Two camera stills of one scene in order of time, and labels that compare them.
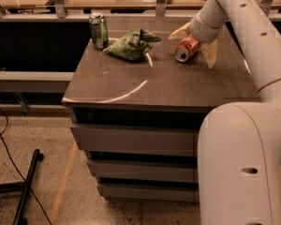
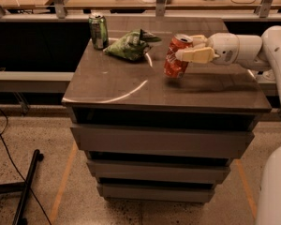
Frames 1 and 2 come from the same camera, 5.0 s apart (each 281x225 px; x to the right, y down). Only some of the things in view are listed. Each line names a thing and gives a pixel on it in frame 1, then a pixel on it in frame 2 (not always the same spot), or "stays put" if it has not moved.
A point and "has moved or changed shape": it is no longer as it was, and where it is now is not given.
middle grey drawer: x=144 y=169 stays put
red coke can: x=187 y=48 has moved or changed shape
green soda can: x=98 y=30 stays put
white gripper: x=199 y=30 -> x=224 y=47
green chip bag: x=132 y=46 stays put
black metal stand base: x=20 y=187 stays put
